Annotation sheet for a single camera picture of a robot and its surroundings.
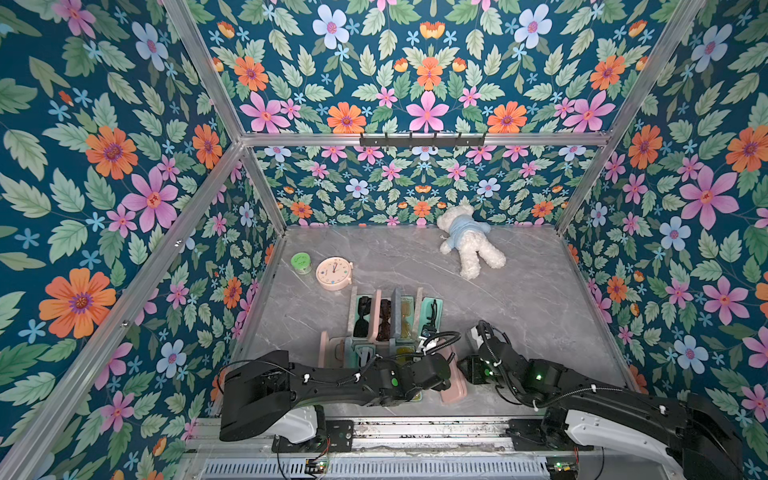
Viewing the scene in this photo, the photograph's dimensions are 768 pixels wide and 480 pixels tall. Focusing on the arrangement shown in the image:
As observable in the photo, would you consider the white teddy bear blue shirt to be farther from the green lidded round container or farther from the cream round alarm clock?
the green lidded round container

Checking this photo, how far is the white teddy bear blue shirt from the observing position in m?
1.06

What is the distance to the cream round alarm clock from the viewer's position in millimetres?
1032

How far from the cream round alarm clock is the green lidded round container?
4 cm

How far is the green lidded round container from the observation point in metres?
1.06
